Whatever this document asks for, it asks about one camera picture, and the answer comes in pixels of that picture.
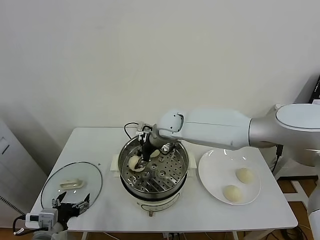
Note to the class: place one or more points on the white steamed baozi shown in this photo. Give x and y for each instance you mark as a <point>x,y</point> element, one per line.
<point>132,162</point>
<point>245,175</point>
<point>232,193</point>
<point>155,153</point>

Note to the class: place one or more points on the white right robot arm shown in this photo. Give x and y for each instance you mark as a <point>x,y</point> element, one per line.
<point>212,130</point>

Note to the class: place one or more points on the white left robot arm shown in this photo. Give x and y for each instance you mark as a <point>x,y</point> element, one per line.
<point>50,233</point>

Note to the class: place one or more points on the round glass pot lid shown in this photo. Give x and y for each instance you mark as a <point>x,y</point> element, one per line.
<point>82,175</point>

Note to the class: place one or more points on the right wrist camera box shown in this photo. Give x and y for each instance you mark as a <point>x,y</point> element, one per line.
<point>143,128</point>

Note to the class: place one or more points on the white table leg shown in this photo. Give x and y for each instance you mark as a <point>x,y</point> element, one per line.
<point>235,235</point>
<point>84,236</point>

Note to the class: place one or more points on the stainless steel steamer basket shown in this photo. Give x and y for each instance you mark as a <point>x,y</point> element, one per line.
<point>175,175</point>

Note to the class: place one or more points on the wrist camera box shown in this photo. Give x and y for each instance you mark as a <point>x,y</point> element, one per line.
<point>47,218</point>
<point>143,128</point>

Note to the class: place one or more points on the white electric cooker base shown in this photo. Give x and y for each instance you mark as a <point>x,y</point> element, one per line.
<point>155,206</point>

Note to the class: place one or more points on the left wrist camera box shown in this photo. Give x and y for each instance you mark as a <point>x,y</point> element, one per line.
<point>47,218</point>

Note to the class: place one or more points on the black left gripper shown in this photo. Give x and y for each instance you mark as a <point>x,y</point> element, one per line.
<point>67,211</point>

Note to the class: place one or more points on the open laptop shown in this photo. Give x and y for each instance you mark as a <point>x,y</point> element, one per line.
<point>316,92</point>

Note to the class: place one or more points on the white side desk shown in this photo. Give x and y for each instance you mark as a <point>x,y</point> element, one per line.
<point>300,197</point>

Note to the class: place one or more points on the white round plate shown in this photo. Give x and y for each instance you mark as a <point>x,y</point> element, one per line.
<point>217,170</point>

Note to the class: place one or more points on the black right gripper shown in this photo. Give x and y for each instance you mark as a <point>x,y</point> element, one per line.
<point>147,150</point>

